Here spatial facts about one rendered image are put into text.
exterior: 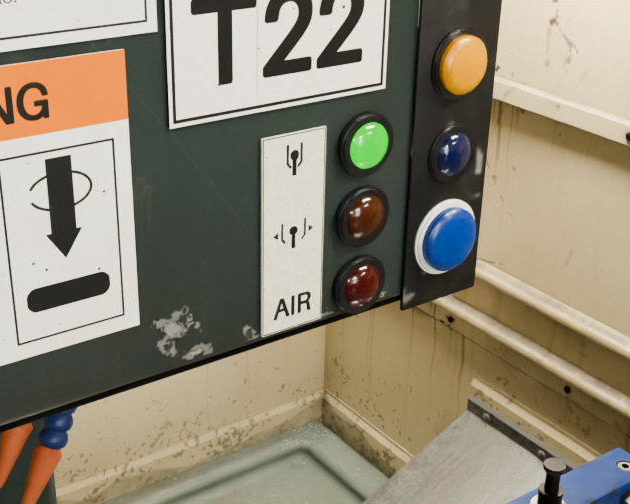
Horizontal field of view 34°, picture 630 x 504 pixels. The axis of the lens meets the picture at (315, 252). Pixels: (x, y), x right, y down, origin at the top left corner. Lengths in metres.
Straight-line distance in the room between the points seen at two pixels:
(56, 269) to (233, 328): 0.09
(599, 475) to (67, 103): 0.66
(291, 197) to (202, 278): 0.05
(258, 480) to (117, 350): 1.54
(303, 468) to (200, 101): 1.61
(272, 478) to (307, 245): 1.52
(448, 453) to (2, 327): 1.29
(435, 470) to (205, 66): 1.27
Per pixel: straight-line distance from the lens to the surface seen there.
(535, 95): 1.39
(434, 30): 0.44
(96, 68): 0.36
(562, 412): 1.53
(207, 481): 1.89
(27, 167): 0.36
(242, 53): 0.38
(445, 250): 0.47
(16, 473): 1.28
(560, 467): 0.75
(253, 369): 1.88
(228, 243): 0.41
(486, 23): 0.46
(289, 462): 1.97
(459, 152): 0.46
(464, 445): 1.62
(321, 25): 0.40
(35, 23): 0.35
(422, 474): 1.60
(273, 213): 0.41
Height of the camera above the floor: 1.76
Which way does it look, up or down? 25 degrees down
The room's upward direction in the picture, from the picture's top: 1 degrees clockwise
